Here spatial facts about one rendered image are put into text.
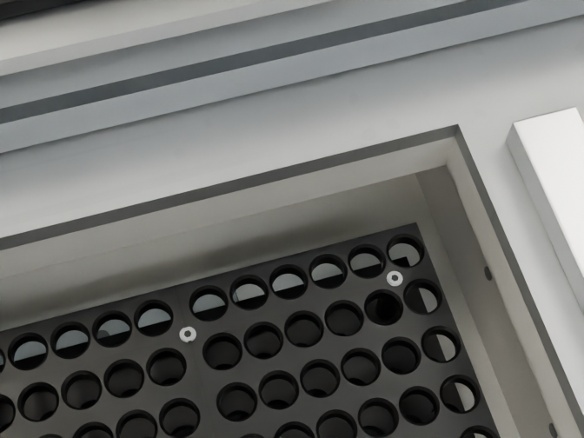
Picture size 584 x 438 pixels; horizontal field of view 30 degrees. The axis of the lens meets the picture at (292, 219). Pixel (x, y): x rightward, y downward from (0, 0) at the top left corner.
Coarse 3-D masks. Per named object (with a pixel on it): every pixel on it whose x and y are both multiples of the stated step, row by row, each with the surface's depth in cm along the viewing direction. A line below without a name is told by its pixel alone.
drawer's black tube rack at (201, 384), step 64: (256, 320) 37; (320, 320) 37; (384, 320) 40; (448, 320) 37; (64, 384) 36; (128, 384) 39; (192, 384) 36; (256, 384) 36; (320, 384) 39; (384, 384) 36; (448, 384) 39
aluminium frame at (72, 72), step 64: (0, 0) 31; (64, 0) 31; (128, 0) 32; (192, 0) 32; (256, 0) 32; (320, 0) 32; (384, 0) 33; (448, 0) 34; (512, 0) 35; (576, 0) 36; (0, 64) 30; (64, 64) 31; (128, 64) 32; (192, 64) 34; (256, 64) 34; (320, 64) 35; (0, 128) 33; (64, 128) 34
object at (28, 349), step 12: (204, 300) 43; (216, 300) 43; (156, 312) 42; (108, 324) 42; (120, 324) 42; (144, 324) 42; (60, 336) 42; (72, 336) 42; (84, 336) 42; (24, 348) 42; (36, 348) 42; (0, 360) 41
